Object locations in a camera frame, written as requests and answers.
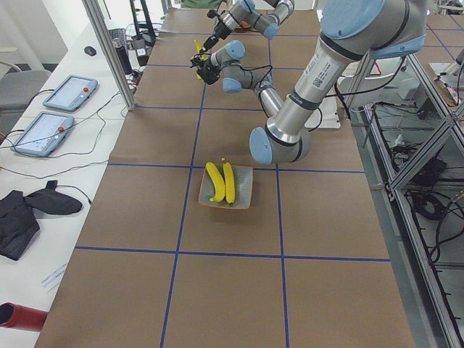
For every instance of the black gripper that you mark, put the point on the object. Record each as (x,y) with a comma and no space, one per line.
(209,72)
(219,31)

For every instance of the yellow banana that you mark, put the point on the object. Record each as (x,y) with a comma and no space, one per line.
(229,178)
(217,181)
(198,49)

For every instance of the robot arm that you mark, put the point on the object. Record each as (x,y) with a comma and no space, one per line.
(244,11)
(348,31)

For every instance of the grey square plate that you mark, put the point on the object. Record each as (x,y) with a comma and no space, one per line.
(243,186)

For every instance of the black bottle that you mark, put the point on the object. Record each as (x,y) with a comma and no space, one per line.
(122,55)

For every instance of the computer mouse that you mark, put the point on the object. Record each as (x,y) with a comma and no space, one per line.
(89,50)

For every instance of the teach pendant far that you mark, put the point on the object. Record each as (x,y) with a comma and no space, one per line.
(71,94)

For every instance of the teach pendant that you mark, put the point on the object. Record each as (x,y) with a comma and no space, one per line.
(71,94)
(44,134)

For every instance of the teach pendant near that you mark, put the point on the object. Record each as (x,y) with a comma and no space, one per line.
(44,134)

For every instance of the black cloth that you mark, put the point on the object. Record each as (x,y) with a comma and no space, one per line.
(18,222)

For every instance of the red cylinder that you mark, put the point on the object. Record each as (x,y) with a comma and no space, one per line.
(21,317)

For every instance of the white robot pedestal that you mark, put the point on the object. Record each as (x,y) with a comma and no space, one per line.
(329,118)

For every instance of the aluminium frame post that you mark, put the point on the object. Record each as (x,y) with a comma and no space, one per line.
(97,21)

